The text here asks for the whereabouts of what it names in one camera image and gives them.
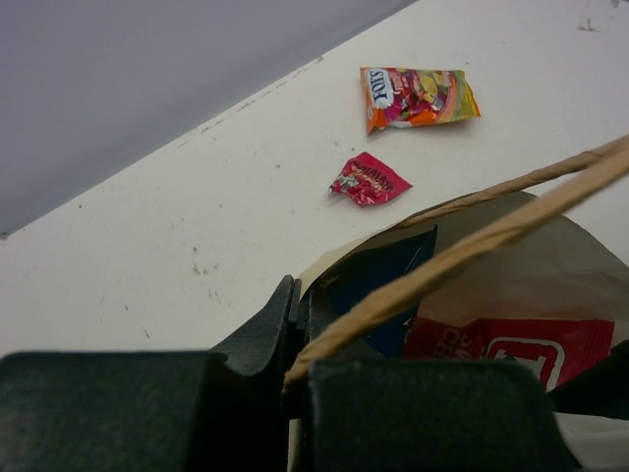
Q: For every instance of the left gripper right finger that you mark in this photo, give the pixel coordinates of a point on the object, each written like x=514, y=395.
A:
x=375, y=414

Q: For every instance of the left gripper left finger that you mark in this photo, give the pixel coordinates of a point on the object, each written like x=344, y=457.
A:
x=216, y=409

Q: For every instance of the blue Doritos chip bag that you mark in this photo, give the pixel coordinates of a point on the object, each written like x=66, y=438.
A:
x=364, y=272

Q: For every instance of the pink red snack bag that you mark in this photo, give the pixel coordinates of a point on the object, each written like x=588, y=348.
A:
x=556, y=351

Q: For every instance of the small red candy packet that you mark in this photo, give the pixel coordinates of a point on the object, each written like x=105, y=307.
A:
x=367, y=181

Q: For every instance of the beige paper bag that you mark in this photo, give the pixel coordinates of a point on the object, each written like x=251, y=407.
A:
x=564, y=251

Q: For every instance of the orange Fox's candy bag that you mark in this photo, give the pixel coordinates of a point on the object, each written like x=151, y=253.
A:
x=408, y=98

